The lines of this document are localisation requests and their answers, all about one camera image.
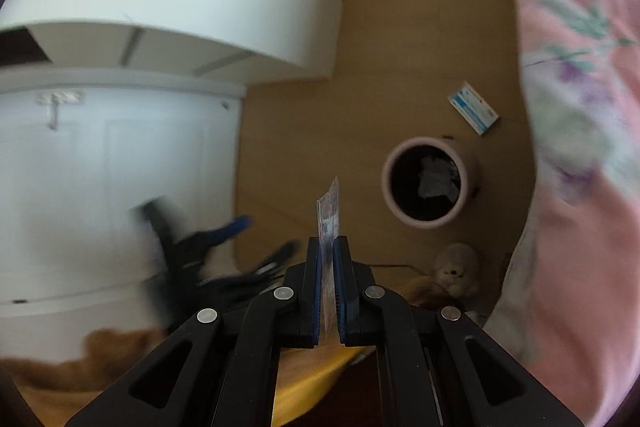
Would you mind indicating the brown fleece cloth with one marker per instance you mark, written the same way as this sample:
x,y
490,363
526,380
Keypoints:
x,y
75,357

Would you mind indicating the pink floral duvet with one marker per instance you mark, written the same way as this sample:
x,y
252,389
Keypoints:
x,y
575,207

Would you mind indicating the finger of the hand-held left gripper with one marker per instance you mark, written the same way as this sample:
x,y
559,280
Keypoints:
x,y
275,259
230,228

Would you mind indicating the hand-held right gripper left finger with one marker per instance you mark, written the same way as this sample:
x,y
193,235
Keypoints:
x,y
314,287

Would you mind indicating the beige plush monkey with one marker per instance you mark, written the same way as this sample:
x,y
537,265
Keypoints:
x,y
452,272

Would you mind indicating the yellow cloth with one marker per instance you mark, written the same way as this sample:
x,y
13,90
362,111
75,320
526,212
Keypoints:
x,y
300,382

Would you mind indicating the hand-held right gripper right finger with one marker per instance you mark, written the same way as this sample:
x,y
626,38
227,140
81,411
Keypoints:
x,y
341,287

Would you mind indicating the white door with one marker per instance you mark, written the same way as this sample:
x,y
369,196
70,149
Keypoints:
x,y
125,157

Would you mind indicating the clear plastic wrapper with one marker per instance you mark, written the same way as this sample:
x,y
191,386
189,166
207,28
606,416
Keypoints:
x,y
330,217
437,177

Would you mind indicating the blue white medicine box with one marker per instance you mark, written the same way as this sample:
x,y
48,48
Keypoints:
x,y
472,108

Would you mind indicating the pink trash bin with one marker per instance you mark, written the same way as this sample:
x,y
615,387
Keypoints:
x,y
467,167

